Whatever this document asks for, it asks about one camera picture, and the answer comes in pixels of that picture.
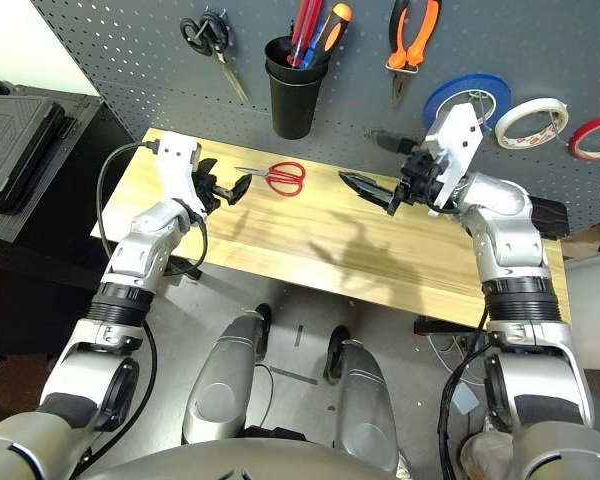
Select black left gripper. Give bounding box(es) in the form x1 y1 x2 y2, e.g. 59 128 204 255
192 157 254 214

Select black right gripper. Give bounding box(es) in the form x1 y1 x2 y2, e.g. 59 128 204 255
338 129 449 217

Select red handled scissors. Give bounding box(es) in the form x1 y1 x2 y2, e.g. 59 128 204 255
233 161 307 198

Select orange black pliers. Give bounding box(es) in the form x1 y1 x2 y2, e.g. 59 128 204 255
385 0 442 107

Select red handled screwdriver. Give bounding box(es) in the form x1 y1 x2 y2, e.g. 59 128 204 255
286 0 326 69

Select red tape roll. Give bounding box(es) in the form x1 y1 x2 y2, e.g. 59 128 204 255
568 112 600 161

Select grey metal pegboard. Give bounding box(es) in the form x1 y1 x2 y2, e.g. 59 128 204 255
29 0 600 234

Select black plastic cup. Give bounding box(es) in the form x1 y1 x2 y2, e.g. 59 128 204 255
268 74 327 141
263 35 331 84

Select black metal table foot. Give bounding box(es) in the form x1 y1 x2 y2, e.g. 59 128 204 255
413 315 481 337
162 254 204 281

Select white tape roll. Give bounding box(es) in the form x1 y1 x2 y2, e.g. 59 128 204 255
494 97 571 151

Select blue tape roll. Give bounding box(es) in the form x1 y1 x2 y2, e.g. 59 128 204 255
422 73 513 134

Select orange black screwdriver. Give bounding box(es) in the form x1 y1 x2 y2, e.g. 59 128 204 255
317 2 354 64

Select small black ribbed case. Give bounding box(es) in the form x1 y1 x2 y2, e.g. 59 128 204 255
529 195 570 241

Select large black tool case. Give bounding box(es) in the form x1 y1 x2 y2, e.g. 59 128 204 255
0 79 66 216

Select silver left robot leg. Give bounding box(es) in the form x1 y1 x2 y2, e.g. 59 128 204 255
181 302 273 446

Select silver robot leg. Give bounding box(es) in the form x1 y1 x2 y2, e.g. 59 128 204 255
181 302 273 446
323 324 399 474

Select silver right robot leg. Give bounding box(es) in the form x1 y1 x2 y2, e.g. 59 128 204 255
323 324 399 474

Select grey floor pad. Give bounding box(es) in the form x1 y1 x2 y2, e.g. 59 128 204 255
449 384 479 415

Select grey robot torso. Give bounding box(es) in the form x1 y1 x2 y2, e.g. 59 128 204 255
79 437 411 480

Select khaki trouser leg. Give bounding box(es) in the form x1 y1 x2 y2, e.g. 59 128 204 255
460 432 514 480

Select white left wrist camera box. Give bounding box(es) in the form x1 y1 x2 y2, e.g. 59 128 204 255
154 132 204 215

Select black handled scissors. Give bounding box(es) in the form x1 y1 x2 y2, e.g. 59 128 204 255
179 9 251 105

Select blue handled screwdriver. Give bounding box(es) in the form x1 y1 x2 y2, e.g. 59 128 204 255
299 27 326 70

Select white floor cable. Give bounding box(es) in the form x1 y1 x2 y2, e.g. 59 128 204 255
427 332 481 371

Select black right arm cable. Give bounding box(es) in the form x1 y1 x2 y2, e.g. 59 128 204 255
437 319 496 480

